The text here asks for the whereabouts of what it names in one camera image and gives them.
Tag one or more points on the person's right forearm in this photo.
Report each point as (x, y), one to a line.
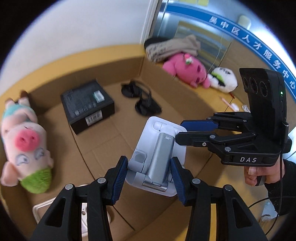
(288, 187)

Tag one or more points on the small clear plastic box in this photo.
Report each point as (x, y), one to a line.
(98, 96)

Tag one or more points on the pig plush toy green bottom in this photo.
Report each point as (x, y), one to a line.
(25, 143)

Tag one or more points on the pink plush toy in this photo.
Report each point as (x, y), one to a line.
(185, 67)

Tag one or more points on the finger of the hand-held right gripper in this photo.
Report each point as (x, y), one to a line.
(192, 138)
(198, 125)

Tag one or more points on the person's right hand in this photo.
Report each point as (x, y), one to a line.
(272, 173)

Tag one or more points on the small white item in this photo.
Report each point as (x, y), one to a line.
(245, 108)

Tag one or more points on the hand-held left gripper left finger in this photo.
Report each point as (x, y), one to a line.
(119, 183)

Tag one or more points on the white plush toy green patches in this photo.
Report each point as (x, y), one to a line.
(223, 78)

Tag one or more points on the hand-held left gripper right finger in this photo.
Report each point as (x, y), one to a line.
(179, 183)

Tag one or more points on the shallow cardboard box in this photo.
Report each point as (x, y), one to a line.
(111, 148)

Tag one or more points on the yellow sticky notes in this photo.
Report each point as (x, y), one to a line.
(202, 1)

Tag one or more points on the beige cloth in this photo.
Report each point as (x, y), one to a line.
(182, 45)

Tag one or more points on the glass partition with blue band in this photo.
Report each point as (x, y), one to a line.
(208, 25)

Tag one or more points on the white silver phone stand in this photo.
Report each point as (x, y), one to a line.
(159, 148)

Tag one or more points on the black product box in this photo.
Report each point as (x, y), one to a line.
(85, 104)

